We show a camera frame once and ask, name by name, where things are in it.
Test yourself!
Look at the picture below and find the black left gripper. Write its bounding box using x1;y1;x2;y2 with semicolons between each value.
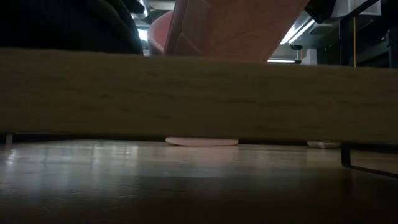
303;0;338;25

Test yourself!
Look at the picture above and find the pink slide sandal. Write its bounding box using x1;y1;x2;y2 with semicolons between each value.
147;0;312;63
165;136;239;147

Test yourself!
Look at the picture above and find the black slide sandal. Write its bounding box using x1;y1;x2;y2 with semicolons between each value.
93;0;144;55

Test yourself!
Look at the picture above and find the wooden shelf with black legs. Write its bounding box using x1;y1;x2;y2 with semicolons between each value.
0;47;398;179

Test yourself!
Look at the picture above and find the bushy green plant white pot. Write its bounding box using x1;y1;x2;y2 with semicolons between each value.
306;140;342;149

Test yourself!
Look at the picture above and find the yellow cable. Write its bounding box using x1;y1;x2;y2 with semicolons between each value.
353;16;357;68

